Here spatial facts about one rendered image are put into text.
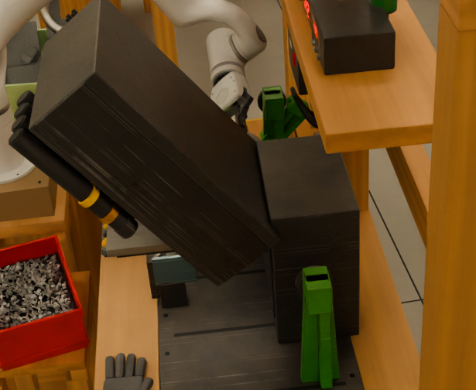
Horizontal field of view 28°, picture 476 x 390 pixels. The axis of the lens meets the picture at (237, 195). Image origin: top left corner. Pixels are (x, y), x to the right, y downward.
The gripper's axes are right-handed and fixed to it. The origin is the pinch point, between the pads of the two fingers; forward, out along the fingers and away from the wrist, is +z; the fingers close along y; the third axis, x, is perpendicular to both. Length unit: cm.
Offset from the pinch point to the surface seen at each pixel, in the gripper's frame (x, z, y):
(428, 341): -3, 78, 37
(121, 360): -9, 47, -34
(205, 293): 10.2, 26.8, -26.5
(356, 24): -16, 21, 49
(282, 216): -3.7, 36.2, 12.8
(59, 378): 28, 1, -115
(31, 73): -4, -91, -86
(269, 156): 0.5, 14.7, 8.5
